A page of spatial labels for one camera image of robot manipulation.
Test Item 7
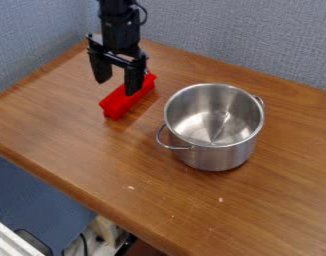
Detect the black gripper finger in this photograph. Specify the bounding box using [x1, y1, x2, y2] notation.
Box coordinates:
[90, 54, 113, 84]
[125, 66, 145, 96]

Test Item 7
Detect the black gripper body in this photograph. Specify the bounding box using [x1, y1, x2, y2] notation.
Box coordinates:
[87, 8, 148, 70]

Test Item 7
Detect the red rectangular block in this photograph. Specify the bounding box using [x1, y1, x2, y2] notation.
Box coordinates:
[100, 72, 157, 120]

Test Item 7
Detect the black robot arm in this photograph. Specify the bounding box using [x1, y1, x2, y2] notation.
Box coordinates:
[87, 0, 148, 96]

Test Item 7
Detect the stainless steel pot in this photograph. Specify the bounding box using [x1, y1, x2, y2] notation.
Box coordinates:
[156, 83, 265, 172]

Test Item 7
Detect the white clutter under table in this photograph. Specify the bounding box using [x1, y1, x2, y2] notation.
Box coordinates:
[62, 215, 137, 256]

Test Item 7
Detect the white ribbed device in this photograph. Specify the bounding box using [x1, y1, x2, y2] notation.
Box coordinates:
[0, 222, 54, 256]

